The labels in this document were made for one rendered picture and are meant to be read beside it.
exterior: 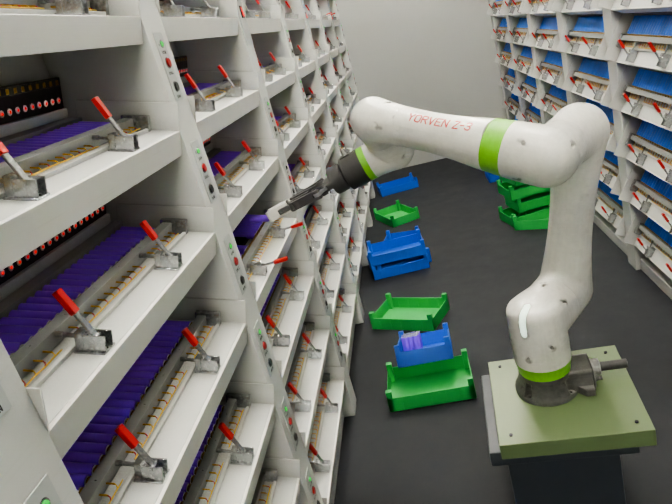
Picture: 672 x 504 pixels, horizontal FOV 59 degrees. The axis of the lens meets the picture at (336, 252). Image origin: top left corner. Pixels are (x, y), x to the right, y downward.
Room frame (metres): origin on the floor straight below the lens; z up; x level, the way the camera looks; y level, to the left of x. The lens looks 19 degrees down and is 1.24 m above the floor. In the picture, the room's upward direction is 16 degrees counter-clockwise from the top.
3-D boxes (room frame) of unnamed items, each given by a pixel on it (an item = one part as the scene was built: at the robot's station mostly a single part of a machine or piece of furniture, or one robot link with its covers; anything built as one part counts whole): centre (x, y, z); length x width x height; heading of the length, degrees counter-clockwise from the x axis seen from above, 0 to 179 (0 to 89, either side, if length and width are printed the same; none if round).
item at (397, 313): (2.42, -0.24, 0.04); 0.30 x 0.20 x 0.08; 55
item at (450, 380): (1.85, -0.20, 0.04); 0.30 x 0.20 x 0.08; 80
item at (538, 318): (1.24, -0.42, 0.48); 0.16 x 0.13 x 0.19; 133
